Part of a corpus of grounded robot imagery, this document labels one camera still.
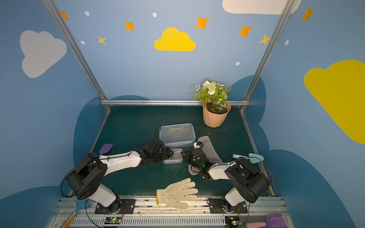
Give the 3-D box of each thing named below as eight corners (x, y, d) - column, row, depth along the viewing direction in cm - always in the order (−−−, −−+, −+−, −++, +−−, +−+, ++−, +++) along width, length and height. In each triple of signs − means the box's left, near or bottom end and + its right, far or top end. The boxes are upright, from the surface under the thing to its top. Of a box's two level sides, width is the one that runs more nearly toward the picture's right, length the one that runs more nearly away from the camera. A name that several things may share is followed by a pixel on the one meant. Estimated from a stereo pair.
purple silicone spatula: (99, 155, 96) (97, 153, 94) (103, 145, 100) (102, 143, 99) (109, 155, 96) (108, 153, 94) (113, 145, 100) (112, 143, 99)
